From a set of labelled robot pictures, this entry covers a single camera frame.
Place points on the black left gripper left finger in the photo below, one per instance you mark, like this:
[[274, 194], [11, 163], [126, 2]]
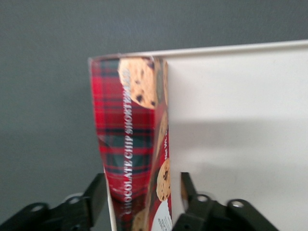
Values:
[[72, 211]]

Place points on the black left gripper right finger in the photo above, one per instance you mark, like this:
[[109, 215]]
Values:
[[211, 216]]

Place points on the red tartan cookie box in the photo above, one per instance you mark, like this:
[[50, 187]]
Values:
[[127, 125]]

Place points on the beige plastic tray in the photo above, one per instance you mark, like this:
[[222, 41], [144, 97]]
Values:
[[240, 108]]

